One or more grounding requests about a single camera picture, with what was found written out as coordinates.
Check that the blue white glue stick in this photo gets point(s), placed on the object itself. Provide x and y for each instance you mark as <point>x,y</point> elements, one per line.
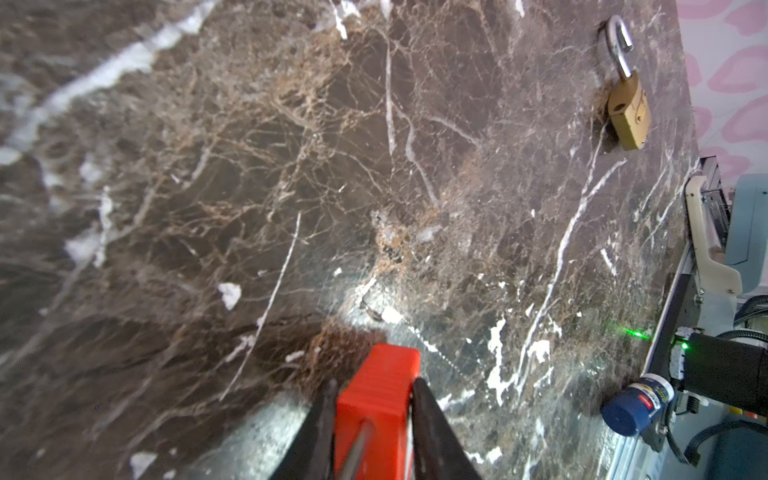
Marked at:
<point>633,408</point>

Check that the brass padlock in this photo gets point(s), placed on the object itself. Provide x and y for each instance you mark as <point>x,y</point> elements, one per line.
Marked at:
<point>628,105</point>

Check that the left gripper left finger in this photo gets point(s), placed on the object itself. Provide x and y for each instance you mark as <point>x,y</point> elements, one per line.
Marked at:
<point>311,454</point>

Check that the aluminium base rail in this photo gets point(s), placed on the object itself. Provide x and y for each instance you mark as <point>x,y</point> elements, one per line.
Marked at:
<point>699,408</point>

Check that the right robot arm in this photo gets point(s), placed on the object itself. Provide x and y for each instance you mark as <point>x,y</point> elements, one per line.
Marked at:
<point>730,368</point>

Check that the red padlock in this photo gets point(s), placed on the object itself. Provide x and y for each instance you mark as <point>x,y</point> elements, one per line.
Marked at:
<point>373,427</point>

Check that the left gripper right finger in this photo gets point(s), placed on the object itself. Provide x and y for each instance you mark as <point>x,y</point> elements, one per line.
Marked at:
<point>438,453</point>

